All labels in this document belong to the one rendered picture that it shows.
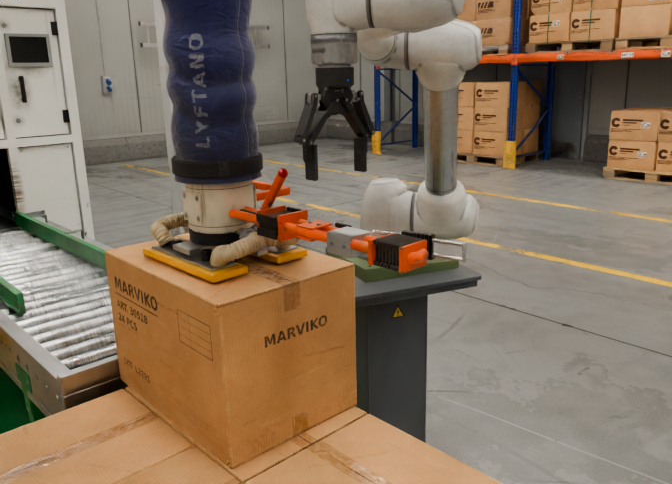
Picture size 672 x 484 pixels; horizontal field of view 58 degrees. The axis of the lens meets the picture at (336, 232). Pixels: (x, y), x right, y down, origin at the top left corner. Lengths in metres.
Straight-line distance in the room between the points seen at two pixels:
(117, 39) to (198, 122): 10.02
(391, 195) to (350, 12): 0.98
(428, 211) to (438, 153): 0.22
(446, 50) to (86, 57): 9.86
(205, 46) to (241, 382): 0.76
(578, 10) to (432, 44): 7.29
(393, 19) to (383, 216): 0.99
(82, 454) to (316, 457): 0.56
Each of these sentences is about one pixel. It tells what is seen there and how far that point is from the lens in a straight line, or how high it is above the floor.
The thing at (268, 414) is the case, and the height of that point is 0.64.
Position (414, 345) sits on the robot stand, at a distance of 2.20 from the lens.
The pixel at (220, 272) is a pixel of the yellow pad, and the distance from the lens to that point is 1.44.
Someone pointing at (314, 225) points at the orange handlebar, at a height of 1.10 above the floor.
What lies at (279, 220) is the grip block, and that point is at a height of 1.10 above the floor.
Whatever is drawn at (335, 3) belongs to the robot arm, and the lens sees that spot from 1.18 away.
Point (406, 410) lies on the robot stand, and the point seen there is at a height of 0.23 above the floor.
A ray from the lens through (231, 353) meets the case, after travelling 1.38.
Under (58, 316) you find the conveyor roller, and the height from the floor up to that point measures 0.54.
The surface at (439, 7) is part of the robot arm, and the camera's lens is 1.17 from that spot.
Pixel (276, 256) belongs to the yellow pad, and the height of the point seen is 0.97.
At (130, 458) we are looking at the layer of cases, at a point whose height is 0.54.
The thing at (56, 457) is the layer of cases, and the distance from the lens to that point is 1.68.
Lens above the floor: 1.41
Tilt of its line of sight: 15 degrees down
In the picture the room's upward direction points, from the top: 1 degrees counter-clockwise
